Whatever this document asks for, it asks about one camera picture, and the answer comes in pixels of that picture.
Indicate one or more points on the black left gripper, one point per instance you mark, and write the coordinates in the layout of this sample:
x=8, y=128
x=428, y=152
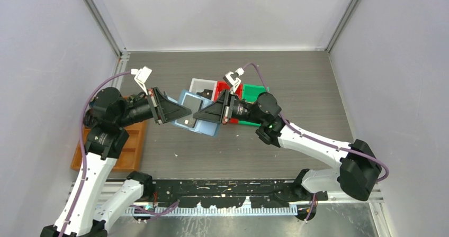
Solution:
x=167, y=110

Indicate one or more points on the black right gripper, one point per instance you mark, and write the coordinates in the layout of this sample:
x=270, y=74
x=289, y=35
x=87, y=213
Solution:
x=214, y=112

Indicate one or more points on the black credit card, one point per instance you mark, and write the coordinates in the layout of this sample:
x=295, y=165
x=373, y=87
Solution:
x=194, y=104

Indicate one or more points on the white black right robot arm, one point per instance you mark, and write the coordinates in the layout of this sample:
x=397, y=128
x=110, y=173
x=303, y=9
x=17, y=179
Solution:
x=353, y=167

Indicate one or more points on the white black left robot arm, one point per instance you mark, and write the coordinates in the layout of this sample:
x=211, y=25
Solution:
x=82, y=215

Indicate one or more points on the black item in white bin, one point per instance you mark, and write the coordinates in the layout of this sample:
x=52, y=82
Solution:
x=206, y=93

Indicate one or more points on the red plastic bin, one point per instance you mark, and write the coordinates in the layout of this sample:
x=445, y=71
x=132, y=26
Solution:
x=222, y=85

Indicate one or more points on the white plastic bin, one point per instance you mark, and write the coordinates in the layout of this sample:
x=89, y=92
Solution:
x=198, y=85

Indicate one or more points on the green plastic bin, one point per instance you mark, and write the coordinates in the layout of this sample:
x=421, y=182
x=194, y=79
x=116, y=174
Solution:
x=250, y=94

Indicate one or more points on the orange compartment tray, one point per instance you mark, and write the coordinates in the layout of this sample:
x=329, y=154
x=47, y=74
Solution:
x=119, y=134

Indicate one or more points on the black round object behind tray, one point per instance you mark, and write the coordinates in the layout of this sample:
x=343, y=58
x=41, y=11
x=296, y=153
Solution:
x=92, y=116

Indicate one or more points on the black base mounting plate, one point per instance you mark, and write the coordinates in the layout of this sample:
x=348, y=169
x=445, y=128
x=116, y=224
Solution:
x=261, y=193

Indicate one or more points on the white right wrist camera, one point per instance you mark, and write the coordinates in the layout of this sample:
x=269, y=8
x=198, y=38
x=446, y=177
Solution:
x=233, y=80

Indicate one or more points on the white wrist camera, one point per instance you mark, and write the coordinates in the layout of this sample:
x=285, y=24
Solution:
x=233, y=80
x=141, y=76

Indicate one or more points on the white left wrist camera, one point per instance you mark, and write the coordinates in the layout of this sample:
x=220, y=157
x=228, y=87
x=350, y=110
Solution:
x=141, y=76

